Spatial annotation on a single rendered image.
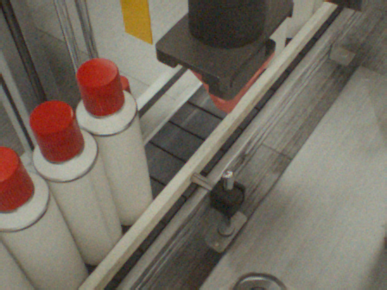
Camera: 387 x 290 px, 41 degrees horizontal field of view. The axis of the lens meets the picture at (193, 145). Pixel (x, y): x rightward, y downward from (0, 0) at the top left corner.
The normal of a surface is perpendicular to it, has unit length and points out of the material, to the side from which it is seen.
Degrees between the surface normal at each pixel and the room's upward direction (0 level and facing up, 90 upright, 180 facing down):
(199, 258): 0
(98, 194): 90
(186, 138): 0
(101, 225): 90
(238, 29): 90
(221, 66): 0
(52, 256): 90
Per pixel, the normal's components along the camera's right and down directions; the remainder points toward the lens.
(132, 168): 0.59, 0.64
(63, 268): 0.78, 0.49
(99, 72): -0.07, -0.62
